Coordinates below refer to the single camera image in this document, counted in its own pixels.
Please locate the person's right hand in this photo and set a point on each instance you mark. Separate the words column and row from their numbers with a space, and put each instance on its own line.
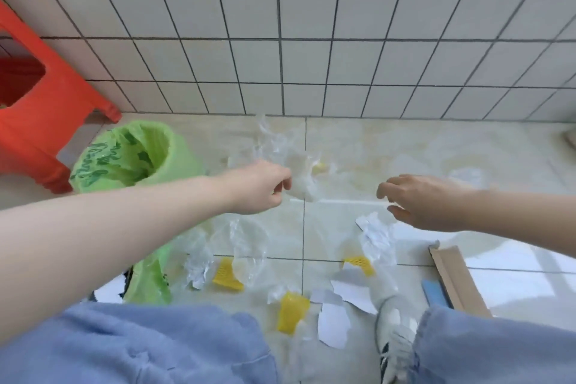
column 432, row 203

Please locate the person's left hand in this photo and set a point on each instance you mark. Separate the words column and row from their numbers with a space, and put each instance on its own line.
column 256, row 188

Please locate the clear plastic film scraps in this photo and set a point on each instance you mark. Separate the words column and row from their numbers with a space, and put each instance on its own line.
column 252, row 235

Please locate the yellow foam net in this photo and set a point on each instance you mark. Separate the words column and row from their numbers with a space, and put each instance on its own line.
column 362, row 264
column 227, row 275
column 319, row 167
column 292, row 311

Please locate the long cardboard box strip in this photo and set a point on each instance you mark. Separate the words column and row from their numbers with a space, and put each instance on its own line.
column 459, row 280

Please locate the white paper scraps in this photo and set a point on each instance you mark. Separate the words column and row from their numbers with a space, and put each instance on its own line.
column 335, row 325

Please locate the person's left forearm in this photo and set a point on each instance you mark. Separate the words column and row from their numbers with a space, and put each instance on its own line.
column 99, row 244

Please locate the person's right forearm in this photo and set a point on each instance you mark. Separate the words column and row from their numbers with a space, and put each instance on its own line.
column 526, row 221

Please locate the person's right white shoe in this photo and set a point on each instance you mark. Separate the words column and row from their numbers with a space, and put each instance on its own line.
column 393, row 334

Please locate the person's right leg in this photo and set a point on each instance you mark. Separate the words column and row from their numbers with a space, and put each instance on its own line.
column 495, row 352

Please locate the person's leg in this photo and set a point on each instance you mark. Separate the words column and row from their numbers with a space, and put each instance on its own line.
column 135, row 347
column 495, row 352

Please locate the person's left leg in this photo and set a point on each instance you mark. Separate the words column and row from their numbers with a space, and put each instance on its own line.
column 135, row 347

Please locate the beige chunky sneaker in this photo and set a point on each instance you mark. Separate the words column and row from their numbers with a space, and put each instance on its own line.
column 571, row 138

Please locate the red plastic stool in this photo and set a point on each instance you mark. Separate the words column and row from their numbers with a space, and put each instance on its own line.
column 49, row 127

